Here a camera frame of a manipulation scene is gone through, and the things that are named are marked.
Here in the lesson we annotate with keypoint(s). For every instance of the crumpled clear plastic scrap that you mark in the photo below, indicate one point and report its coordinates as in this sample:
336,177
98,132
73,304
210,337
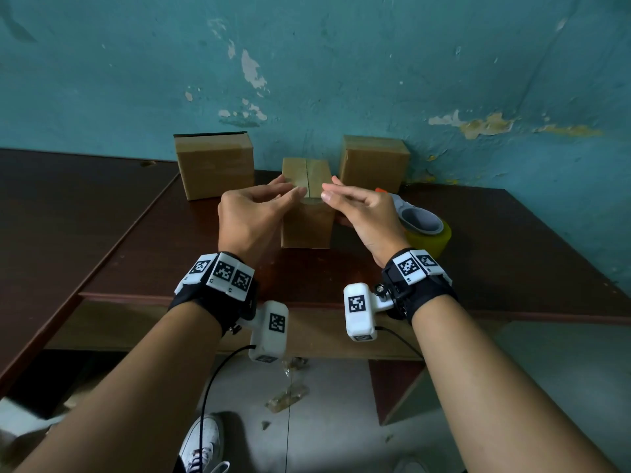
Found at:
286,396

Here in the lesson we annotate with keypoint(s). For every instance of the yellowish clear tape roll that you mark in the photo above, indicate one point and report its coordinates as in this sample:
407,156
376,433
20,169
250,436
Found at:
436,243

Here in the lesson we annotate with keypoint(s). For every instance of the cardboard box with dark edge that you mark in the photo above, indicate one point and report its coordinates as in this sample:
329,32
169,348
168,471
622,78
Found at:
214,169

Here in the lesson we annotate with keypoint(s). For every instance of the dark brown wooden table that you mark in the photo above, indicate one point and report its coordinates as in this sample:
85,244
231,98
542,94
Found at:
517,261

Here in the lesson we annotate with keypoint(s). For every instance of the person's right hand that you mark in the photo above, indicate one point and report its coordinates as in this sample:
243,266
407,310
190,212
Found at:
374,221

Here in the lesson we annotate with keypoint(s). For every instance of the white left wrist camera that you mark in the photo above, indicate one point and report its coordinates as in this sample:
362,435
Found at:
268,344

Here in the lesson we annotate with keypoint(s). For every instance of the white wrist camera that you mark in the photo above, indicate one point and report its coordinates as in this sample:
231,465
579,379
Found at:
268,344
357,325

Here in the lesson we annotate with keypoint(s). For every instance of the person's left forearm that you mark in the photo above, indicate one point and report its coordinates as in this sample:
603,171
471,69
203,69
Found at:
128,399

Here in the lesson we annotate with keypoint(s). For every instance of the person's right forearm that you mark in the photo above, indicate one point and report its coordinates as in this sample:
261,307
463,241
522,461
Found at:
493,399

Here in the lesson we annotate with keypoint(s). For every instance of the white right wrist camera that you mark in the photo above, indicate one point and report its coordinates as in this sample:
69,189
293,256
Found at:
357,325

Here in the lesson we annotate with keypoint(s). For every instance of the white left shoe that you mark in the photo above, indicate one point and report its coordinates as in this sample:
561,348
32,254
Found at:
204,435

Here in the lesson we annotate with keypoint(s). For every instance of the large brown cardboard box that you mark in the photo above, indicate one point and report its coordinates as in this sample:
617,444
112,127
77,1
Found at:
308,226

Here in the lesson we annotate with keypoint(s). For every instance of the orange tape dispenser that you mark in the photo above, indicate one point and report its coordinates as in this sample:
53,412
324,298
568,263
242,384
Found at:
421,219

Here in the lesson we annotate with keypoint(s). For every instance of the small brown cardboard box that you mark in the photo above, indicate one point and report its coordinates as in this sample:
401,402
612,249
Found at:
374,164

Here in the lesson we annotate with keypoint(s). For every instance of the person's left hand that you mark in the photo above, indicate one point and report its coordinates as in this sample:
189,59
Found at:
246,221

